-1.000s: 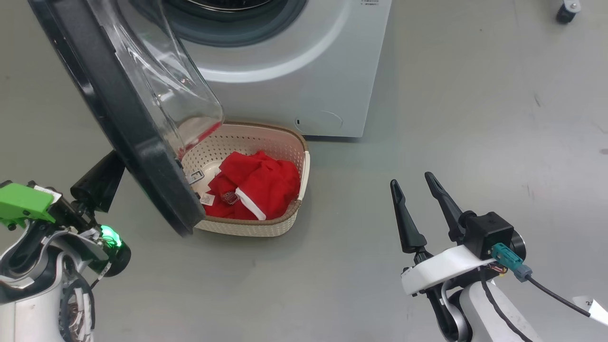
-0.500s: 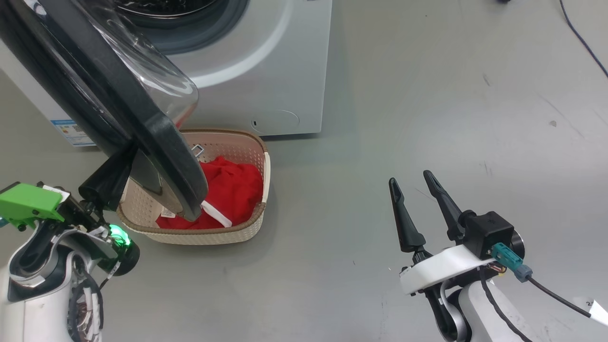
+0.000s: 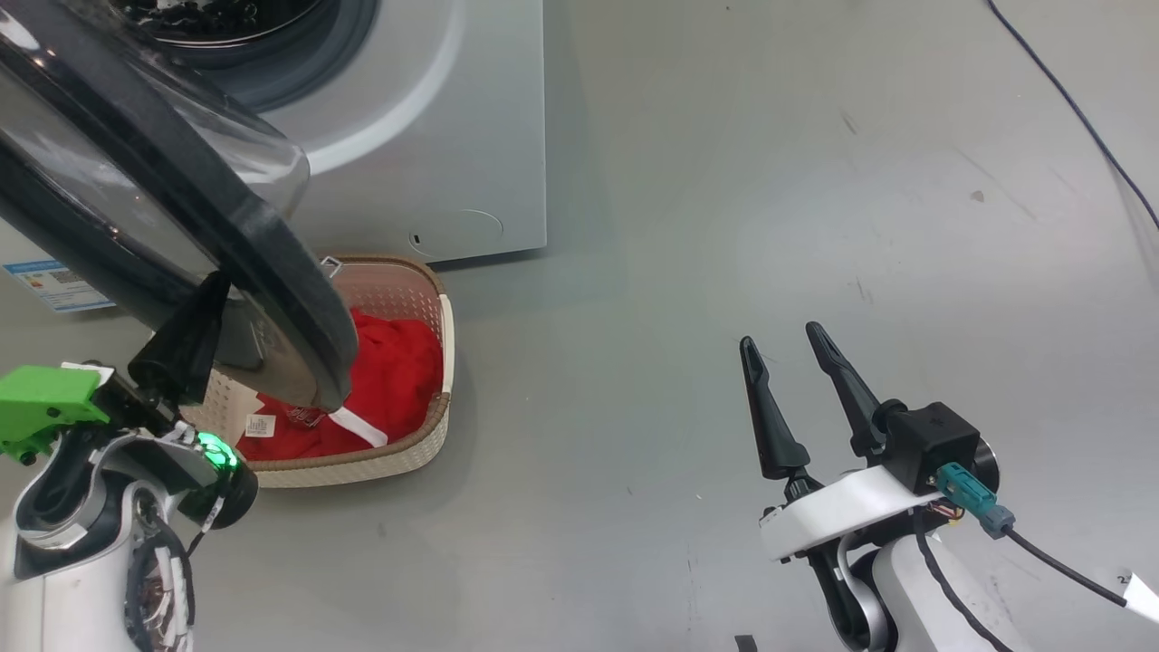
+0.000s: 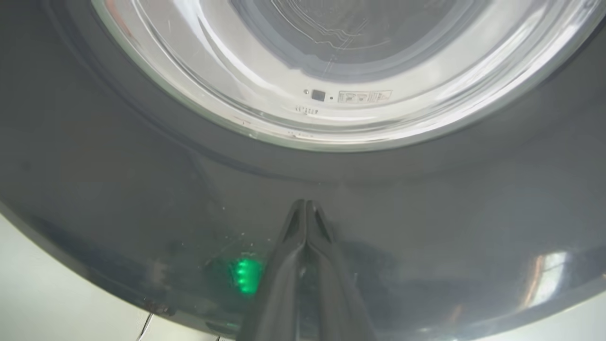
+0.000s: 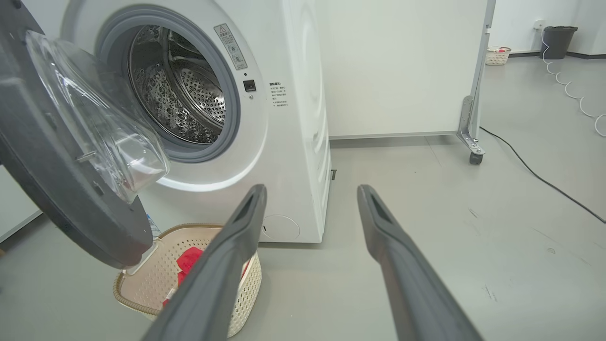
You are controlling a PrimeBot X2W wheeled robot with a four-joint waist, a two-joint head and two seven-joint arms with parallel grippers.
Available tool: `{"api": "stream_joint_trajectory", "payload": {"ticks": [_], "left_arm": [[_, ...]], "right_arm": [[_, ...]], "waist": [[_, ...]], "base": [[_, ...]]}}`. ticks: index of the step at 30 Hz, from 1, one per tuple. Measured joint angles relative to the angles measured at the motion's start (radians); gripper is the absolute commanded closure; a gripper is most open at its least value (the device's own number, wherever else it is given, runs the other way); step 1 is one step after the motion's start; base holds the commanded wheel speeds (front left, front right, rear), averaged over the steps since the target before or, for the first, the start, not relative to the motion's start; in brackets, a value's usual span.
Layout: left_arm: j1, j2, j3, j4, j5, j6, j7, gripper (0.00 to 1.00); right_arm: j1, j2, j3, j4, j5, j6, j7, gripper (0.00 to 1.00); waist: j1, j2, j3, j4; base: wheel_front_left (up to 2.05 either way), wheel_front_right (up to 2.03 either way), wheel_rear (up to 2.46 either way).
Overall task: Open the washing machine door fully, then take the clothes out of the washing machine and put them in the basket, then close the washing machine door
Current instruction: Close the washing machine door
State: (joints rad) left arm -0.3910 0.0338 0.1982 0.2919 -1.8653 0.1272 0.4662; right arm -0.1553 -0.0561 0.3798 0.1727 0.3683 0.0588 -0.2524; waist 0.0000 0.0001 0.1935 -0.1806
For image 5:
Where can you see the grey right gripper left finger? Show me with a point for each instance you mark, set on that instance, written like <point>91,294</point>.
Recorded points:
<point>213,293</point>

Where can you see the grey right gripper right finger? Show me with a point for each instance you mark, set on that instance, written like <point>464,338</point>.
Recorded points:
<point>412,293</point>

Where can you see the red white sports garment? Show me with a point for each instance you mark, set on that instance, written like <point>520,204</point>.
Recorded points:
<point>189,258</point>

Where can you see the round black glass washer door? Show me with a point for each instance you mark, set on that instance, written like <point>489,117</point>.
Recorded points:
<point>47,166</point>

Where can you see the cream perforated laundry basket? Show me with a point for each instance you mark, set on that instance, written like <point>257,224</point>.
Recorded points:
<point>151,279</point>

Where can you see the white front-load washing machine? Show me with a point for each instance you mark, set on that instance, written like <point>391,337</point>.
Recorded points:
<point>293,142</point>

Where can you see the small cream basket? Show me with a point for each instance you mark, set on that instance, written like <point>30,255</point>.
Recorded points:
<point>497,58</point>

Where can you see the blue energy label sticker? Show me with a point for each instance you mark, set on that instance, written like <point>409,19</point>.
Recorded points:
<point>152,227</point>

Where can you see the metal panel leg with caster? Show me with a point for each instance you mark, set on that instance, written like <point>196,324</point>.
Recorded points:
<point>466,123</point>

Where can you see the white partition panel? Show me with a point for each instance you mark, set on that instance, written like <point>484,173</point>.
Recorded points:
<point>402,71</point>

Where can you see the dark grey trash bin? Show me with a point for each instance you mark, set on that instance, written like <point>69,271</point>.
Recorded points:
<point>558,42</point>

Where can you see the white wall socket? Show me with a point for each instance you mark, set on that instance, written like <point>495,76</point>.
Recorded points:
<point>539,23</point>

